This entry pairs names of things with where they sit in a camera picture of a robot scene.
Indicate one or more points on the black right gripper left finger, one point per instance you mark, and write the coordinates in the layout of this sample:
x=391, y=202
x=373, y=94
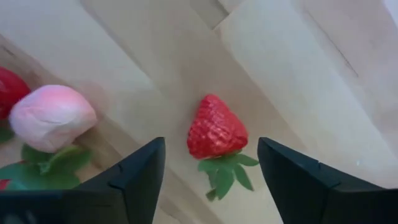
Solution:
x=140, y=177

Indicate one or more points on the dark red toy cherry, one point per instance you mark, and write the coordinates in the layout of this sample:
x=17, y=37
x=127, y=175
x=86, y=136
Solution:
x=11, y=90

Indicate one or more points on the pink toy peach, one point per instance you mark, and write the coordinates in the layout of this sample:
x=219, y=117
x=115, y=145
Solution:
x=53, y=118

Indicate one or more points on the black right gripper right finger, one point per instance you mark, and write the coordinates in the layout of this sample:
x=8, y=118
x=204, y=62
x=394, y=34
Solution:
x=289, y=177

